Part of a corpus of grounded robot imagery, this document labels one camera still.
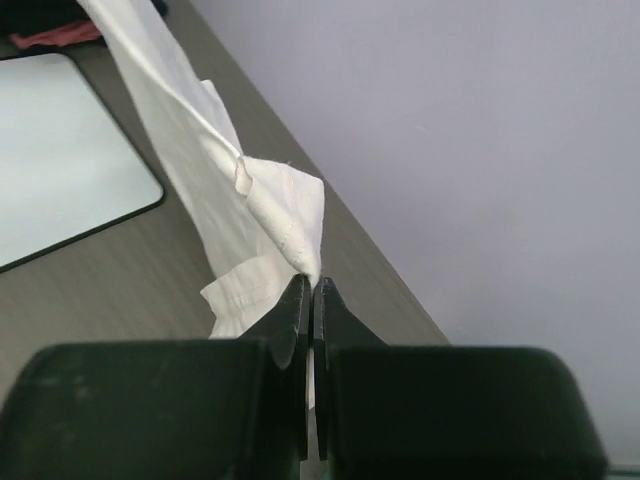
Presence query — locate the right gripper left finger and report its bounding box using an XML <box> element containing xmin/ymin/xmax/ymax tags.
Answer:
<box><xmin>239</xmin><ymin>274</ymin><xmax>311</xmax><ymax>370</ymax></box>

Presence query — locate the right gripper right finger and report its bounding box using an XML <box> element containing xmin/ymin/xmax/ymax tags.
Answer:
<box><xmin>312</xmin><ymin>277</ymin><xmax>386</xmax><ymax>350</ymax></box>

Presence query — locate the white t shirt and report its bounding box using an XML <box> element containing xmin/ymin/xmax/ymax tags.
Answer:
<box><xmin>83</xmin><ymin>1</ymin><xmax>325</xmax><ymax>338</ymax></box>

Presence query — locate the white folding board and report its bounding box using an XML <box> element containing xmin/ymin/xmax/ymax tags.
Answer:
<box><xmin>1</xmin><ymin>54</ymin><xmax>164</xmax><ymax>270</ymax></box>

